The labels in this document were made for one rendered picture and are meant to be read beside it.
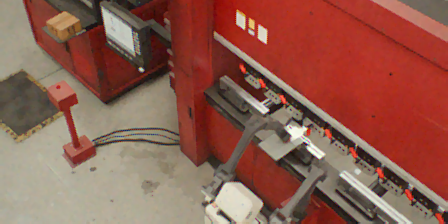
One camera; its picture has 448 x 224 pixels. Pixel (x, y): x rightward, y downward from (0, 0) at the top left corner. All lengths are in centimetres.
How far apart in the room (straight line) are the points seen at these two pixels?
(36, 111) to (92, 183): 110
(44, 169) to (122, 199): 80
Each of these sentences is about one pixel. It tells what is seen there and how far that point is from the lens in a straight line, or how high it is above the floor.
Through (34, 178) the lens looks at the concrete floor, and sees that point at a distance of 497.
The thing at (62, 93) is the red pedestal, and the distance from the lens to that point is 444.
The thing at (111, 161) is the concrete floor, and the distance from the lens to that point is 492.
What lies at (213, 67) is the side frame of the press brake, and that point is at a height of 106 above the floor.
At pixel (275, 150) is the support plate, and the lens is 360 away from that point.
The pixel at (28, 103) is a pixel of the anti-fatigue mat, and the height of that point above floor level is 2.
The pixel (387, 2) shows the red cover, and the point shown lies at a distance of 268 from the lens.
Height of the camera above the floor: 372
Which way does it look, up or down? 44 degrees down
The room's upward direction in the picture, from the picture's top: 1 degrees clockwise
